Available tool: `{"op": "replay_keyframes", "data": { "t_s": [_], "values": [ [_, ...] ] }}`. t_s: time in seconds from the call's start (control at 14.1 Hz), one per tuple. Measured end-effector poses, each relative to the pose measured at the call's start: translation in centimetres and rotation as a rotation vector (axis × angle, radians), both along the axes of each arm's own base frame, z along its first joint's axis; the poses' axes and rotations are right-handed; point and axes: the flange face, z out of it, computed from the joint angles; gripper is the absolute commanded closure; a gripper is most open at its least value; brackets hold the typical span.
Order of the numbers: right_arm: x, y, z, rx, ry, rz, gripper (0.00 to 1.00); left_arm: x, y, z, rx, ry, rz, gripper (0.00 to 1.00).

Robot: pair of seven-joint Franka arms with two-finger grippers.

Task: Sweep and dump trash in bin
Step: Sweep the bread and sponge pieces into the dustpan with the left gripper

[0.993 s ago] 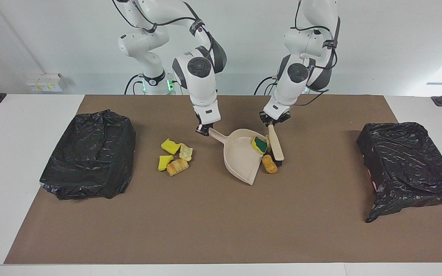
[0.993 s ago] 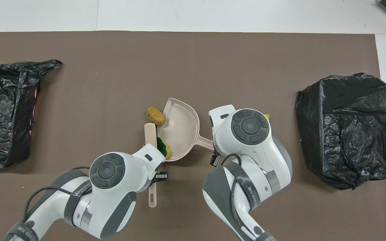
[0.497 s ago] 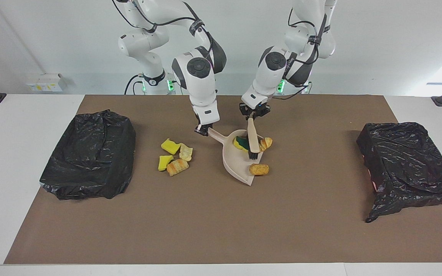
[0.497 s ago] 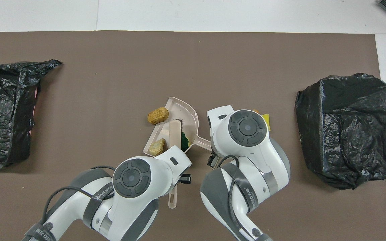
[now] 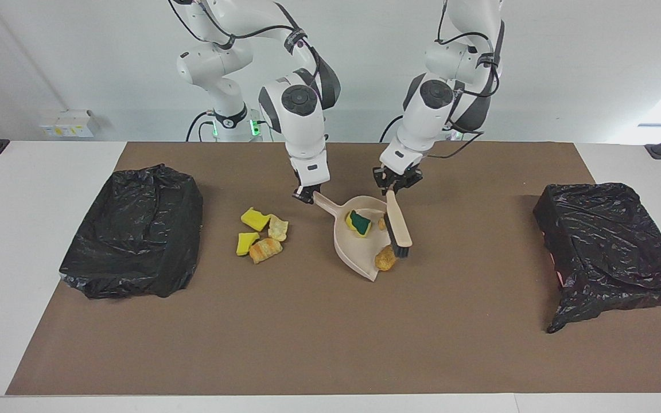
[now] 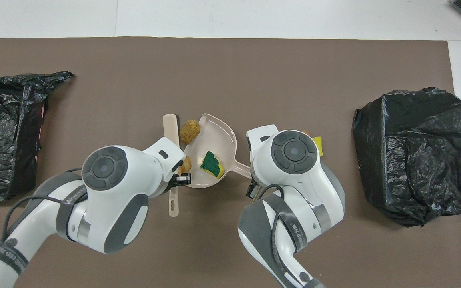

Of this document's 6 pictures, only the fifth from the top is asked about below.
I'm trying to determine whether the brown table mat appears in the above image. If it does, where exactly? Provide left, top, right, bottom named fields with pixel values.
left=6, top=142, right=661, bottom=396

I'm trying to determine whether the white labelled wall box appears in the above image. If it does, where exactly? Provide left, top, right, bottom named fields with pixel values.
left=40, top=110, right=102, bottom=138

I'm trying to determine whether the black bag-lined bin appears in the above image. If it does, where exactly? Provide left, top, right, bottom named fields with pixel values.
left=533, top=182, right=661, bottom=334
left=59, top=165, right=204, bottom=300

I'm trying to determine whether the yellow sponge with green back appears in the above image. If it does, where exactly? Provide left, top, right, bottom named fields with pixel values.
left=346, top=210, right=372, bottom=238

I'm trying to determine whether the striped toy croissant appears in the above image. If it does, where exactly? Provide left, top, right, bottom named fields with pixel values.
left=249, top=237, right=283, bottom=264

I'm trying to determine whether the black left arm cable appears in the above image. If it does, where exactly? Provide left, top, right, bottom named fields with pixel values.
left=385, top=0, right=503, bottom=160

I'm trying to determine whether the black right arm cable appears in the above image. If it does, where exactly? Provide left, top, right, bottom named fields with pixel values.
left=167, top=0, right=331, bottom=92

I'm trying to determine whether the beige hand brush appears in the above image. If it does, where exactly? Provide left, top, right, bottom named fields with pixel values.
left=385, top=189, right=414, bottom=258

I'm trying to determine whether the large yellow sponge piece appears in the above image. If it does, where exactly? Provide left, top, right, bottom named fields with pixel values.
left=240, top=207, right=272, bottom=232

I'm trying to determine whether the brown oval bread roll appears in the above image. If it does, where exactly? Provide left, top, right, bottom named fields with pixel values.
left=374, top=246, right=399, bottom=272

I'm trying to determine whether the black base power cable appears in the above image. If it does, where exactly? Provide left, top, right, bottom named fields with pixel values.
left=186, top=111, right=216, bottom=142

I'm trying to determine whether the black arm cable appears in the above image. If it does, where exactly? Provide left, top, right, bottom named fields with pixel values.
left=167, top=0, right=331, bottom=92
left=385, top=0, right=503, bottom=160

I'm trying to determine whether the beige plastic dustpan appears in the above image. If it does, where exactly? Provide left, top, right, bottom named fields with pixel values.
left=312, top=191, right=392, bottom=282

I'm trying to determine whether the small yellow sponge piece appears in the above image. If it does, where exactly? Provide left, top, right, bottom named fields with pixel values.
left=236, top=232, right=261, bottom=256

